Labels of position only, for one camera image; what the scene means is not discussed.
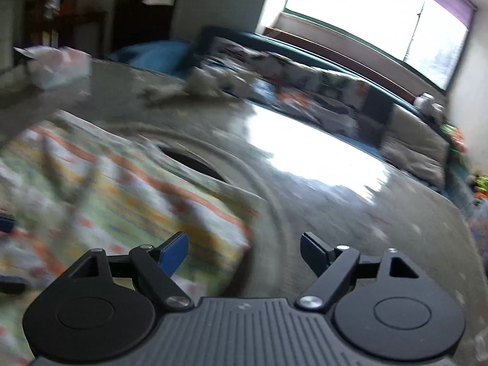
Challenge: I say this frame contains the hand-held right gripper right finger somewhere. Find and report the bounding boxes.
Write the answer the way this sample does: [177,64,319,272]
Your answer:
[300,232,422,310]

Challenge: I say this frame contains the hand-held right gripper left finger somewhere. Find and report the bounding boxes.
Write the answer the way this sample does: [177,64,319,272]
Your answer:
[67,232,194,310]

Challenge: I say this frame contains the colourful printed garment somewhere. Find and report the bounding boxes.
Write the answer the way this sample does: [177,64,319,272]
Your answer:
[0,120,255,366]

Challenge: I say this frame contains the teal sofa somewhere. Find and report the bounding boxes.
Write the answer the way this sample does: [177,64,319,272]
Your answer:
[194,26,477,214]

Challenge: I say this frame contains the grey cushion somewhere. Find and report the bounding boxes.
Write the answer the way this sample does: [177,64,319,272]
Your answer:
[380,105,451,188]

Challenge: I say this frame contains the pink white tissue pack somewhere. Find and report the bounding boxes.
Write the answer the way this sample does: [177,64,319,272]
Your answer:
[13,45,93,91]

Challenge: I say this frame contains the printed blanket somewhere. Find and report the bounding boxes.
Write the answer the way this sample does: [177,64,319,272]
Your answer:
[208,36,395,140]

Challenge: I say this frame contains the white crumpled cloth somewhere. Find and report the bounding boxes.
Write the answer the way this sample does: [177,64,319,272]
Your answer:
[142,66,253,108]

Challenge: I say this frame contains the green orange toys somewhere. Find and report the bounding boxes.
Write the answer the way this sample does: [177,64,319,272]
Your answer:
[441,121,488,203]

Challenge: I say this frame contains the blue cushion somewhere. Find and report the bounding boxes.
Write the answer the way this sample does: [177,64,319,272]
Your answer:
[108,39,196,74]

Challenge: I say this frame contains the dark wooden shelf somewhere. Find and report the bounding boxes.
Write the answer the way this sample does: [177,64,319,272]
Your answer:
[25,0,108,61]

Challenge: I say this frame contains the window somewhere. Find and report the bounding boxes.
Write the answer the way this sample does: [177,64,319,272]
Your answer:
[280,0,478,91]

